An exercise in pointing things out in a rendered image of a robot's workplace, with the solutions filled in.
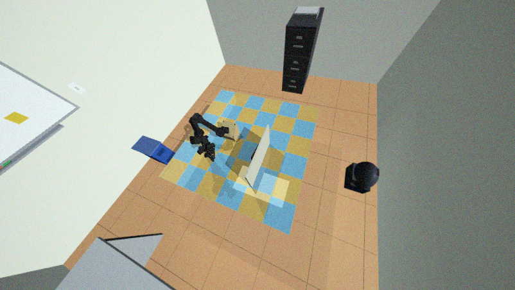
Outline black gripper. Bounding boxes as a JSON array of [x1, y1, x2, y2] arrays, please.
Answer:
[[202, 141, 215, 162]]

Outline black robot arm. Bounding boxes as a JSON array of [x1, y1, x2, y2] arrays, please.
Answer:
[[189, 113, 229, 155]]

